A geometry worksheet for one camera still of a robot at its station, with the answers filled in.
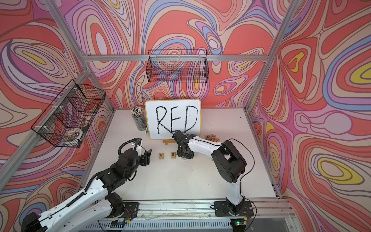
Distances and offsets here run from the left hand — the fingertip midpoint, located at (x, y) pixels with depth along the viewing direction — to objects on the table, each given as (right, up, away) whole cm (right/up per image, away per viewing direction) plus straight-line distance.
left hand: (147, 149), depth 78 cm
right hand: (+20, -8, +13) cm, 25 cm away
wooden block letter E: (+13, -6, +12) cm, 19 cm away
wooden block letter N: (+40, +6, +20) cm, 46 cm away
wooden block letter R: (+6, -6, +12) cm, 15 cm away
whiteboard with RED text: (+8, +18, +10) cm, 22 cm away
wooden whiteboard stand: (+8, +2, +15) cm, 17 cm away
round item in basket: (-35, +10, -7) cm, 36 cm away
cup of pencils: (-10, +18, +18) cm, 28 cm away
